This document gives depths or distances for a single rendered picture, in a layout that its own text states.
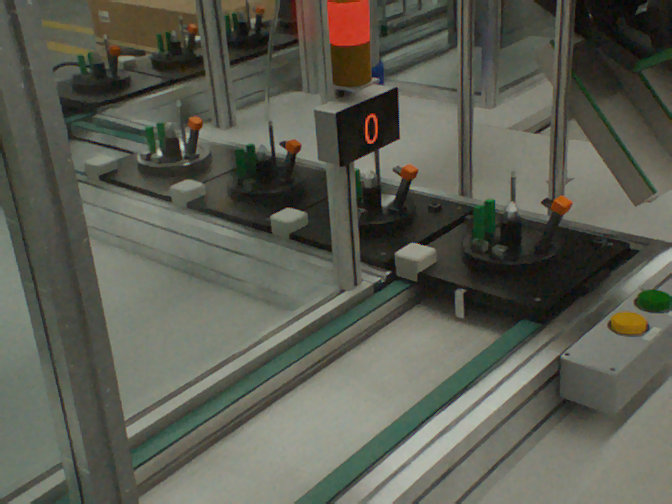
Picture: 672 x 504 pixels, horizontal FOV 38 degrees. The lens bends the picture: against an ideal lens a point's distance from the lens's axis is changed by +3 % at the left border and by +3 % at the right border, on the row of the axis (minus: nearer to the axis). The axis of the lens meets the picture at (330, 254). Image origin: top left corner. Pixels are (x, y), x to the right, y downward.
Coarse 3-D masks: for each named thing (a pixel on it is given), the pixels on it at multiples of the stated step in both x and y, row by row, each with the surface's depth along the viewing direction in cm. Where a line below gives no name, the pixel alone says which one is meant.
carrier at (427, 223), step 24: (360, 192) 157; (384, 192) 159; (408, 192) 163; (360, 216) 148; (384, 216) 150; (408, 216) 150; (432, 216) 154; (456, 216) 153; (360, 240) 147; (384, 240) 147; (408, 240) 146; (432, 240) 148; (384, 264) 140
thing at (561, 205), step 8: (544, 200) 132; (560, 200) 130; (568, 200) 130; (552, 208) 131; (560, 208) 130; (568, 208) 130; (552, 216) 131; (560, 216) 131; (552, 224) 132; (544, 232) 133; (552, 232) 133; (544, 240) 134
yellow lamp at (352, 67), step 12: (336, 48) 118; (348, 48) 117; (360, 48) 118; (336, 60) 119; (348, 60) 118; (360, 60) 118; (336, 72) 119; (348, 72) 119; (360, 72) 119; (336, 84) 120; (348, 84) 119; (360, 84) 119
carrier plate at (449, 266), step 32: (544, 224) 148; (448, 256) 140; (576, 256) 137; (608, 256) 136; (448, 288) 134; (480, 288) 131; (512, 288) 130; (544, 288) 129; (576, 288) 130; (544, 320) 125
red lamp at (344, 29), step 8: (328, 8) 117; (336, 8) 116; (344, 8) 115; (352, 8) 115; (360, 8) 116; (328, 16) 118; (336, 16) 116; (344, 16) 116; (352, 16) 116; (360, 16) 116; (368, 16) 118; (328, 24) 118; (336, 24) 117; (344, 24) 116; (352, 24) 116; (360, 24) 116; (368, 24) 118; (336, 32) 117; (344, 32) 117; (352, 32) 116; (360, 32) 117; (368, 32) 118; (336, 40) 117; (344, 40) 117; (352, 40) 117; (360, 40) 117; (368, 40) 119
